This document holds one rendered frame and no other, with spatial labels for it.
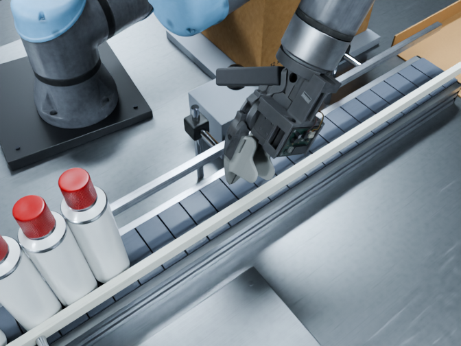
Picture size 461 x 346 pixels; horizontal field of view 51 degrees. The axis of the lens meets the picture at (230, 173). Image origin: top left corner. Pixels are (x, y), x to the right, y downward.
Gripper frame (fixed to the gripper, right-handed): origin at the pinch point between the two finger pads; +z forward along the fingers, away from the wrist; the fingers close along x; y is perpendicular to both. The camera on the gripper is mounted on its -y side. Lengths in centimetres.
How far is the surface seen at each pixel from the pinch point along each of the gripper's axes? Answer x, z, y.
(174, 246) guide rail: -10.0, 8.0, 4.3
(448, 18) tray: 67, -27, -12
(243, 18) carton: 17.0, -13.8, -24.7
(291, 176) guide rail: 8.3, -1.9, 4.6
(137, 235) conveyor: -10.5, 12.3, -2.2
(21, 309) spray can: -29.1, 13.7, 3.1
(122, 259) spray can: -16.2, 10.5, 2.3
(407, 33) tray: 53, -22, -12
